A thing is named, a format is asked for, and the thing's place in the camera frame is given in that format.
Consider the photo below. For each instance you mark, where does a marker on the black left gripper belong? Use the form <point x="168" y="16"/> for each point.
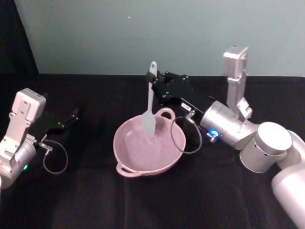
<point x="44" y="125"/>

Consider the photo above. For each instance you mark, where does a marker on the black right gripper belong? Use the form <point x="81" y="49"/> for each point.
<point x="183" y="93"/>

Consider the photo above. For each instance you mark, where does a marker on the grey silicone spatula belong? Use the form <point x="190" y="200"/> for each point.
<point x="149" y="119"/>

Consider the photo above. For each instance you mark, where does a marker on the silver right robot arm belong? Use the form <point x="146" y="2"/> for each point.
<point x="267" y="148"/>

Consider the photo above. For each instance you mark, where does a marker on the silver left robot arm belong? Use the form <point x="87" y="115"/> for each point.
<point x="17" y="143"/>

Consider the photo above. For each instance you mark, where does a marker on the black hanging curtain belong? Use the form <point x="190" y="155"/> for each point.
<point x="13" y="43"/>

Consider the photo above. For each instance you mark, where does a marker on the black table cloth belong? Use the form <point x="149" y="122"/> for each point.
<point x="152" y="202"/>

